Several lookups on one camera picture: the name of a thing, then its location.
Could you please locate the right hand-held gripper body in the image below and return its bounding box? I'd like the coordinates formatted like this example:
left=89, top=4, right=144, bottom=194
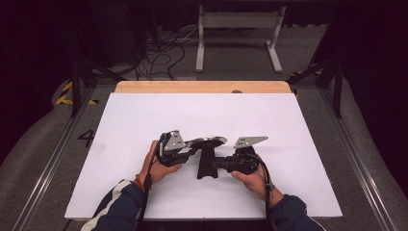
left=224, top=136, right=269, bottom=176

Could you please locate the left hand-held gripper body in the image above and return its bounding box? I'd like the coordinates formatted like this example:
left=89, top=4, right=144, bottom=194
left=157, top=129, right=194, bottom=168

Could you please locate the oval silver picture frame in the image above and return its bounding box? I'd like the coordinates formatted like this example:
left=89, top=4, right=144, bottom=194
left=186, top=136, right=229, bottom=180

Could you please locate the person's right hand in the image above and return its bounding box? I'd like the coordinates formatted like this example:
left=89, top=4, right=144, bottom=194
left=230, top=165, right=285, bottom=209

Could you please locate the person's left hand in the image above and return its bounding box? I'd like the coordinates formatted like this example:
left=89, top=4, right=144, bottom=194
left=139, top=140, right=183, bottom=191

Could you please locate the white paper sheet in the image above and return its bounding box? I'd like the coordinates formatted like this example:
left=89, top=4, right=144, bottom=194
left=64, top=92, right=344, bottom=221

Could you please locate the black metal stand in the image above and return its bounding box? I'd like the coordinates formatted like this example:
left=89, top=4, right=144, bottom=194
left=286, top=6, right=347, bottom=119
left=65, top=6, right=128, bottom=119

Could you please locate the yellow black floor tape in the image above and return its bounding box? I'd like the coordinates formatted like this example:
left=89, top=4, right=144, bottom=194
left=55, top=81, right=99, bottom=107

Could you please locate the white metal stand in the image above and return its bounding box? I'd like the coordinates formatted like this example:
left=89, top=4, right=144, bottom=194
left=194, top=4, right=287, bottom=74

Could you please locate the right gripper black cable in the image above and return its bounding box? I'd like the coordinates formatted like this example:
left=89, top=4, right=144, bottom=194
left=244, top=153, right=276, bottom=231

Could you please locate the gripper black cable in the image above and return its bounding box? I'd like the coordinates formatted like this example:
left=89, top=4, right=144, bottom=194
left=136, top=133, right=171, bottom=231
left=244, top=153, right=276, bottom=231

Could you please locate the red bracelet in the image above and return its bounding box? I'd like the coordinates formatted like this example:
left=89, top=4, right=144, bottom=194
left=134, top=173, right=145, bottom=192

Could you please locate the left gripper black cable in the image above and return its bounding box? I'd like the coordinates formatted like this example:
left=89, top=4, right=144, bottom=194
left=136, top=133, right=171, bottom=231

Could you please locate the tangle of floor cables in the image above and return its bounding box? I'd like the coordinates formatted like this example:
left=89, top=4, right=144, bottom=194
left=133, top=25, right=201, bottom=82

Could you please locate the aluminium rail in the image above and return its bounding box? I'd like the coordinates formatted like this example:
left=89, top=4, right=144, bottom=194
left=12, top=86, right=95, bottom=231
left=317, top=86, right=399, bottom=231

